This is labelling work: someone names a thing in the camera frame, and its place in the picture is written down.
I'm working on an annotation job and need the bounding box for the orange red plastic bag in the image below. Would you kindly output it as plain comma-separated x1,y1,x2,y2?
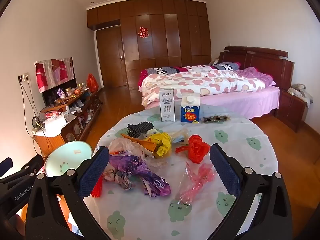
87,73,99,92

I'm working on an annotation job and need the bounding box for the wooden wardrobe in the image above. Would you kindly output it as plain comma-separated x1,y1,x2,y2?
87,0,212,89

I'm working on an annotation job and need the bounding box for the purple printed wrapper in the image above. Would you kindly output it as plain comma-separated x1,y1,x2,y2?
104,154,172,197

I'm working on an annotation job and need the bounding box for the red plastic fringe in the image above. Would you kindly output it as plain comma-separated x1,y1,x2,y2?
91,175,103,198

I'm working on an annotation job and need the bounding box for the dark snack packet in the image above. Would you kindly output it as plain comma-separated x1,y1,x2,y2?
201,114,230,124

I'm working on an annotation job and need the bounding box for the white milk carton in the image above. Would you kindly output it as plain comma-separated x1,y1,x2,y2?
159,88,175,122

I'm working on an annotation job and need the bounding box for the red patchwork cloth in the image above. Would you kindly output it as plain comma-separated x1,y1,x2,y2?
34,57,75,93

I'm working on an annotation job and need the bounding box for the pink plastic wrapper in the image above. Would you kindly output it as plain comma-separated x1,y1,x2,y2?
175,161,216,205

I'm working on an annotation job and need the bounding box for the orange packet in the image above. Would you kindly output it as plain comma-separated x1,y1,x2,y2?
121,133,157,157

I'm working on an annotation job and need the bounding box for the heart print duvet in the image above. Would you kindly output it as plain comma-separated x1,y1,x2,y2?
141,67,277,107

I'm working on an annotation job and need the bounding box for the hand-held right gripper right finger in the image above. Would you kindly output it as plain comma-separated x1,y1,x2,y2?
209,144,293,240

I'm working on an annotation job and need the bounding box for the patchwork quilt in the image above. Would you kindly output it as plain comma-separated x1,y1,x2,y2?
139,62,242,85

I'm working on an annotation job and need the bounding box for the white box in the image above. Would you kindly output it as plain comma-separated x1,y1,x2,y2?
44,116,67,137

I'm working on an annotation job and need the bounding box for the cream bag with blue label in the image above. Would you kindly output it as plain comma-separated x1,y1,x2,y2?
170,129,189,144

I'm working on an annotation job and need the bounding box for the pink bed sheet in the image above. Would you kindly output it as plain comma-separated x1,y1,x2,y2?
142,86,280,120

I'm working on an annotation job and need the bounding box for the yellow plastic bag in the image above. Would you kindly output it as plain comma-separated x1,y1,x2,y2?
146,132,173,158

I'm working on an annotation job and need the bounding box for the black foam net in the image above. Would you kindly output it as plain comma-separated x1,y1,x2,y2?
127,121,152,138

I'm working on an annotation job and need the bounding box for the white plastic bag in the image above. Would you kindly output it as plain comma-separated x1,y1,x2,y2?
107,139,150,157

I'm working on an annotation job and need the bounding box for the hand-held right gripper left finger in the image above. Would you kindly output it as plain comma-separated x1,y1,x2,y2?
25,145,110,240

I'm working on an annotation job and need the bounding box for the light blue plastic basin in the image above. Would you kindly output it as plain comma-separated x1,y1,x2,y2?
44,140,94,180

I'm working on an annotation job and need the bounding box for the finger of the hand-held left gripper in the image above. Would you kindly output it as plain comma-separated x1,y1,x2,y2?
10,154,44,180
0,157,13,177

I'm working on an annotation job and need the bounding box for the wooden television cabinet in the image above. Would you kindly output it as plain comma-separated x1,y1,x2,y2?
32,90,103,155

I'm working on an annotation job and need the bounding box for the wooden door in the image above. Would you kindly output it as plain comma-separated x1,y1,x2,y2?
96,29,125,88

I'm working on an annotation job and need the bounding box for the black television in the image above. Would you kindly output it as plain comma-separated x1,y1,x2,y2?
41,79,77,107

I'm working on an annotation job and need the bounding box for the blue drink carton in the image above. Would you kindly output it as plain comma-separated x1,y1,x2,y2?
180,92,200,123

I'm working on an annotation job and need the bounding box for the bundle of cables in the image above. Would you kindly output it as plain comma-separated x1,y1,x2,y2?
20,80,48,155

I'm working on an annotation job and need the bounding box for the wooden bed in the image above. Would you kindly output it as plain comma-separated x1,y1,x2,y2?
217,46,295,120

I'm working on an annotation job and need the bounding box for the grey cloth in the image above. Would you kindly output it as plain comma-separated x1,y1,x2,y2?
287,84,313,105

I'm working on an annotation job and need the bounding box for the wooden nightstand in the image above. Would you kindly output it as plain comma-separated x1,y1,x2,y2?
275,89,309,133

